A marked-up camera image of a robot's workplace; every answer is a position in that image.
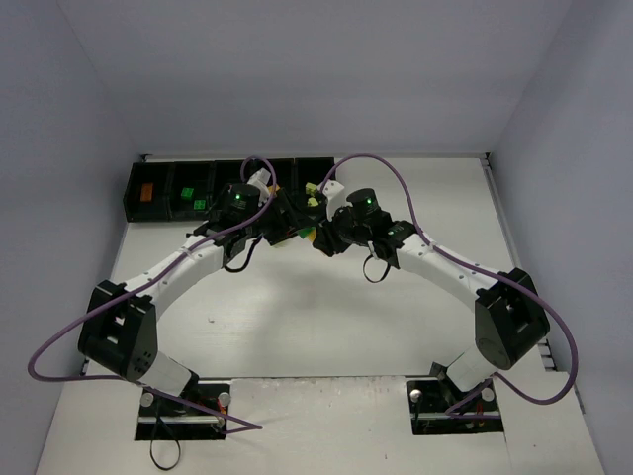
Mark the green small lego brick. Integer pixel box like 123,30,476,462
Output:
181,187,194,201

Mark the orange lego brick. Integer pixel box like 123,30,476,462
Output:
139,183,153,203

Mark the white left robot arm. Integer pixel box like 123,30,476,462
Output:
78,183,297,398

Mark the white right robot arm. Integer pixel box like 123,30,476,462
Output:
319,181,550,393

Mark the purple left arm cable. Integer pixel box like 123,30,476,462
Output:
28,156,277,436

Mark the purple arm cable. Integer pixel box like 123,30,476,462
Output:
320,152,579,418
28,156,277,436

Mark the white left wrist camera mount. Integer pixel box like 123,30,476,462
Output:
247,168,275,203

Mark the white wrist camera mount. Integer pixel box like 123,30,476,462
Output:
247,168,275,203
321,180,346,219

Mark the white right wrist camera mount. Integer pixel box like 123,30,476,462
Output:
321,180,346,219

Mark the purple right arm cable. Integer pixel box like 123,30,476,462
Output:
320,152,579,418

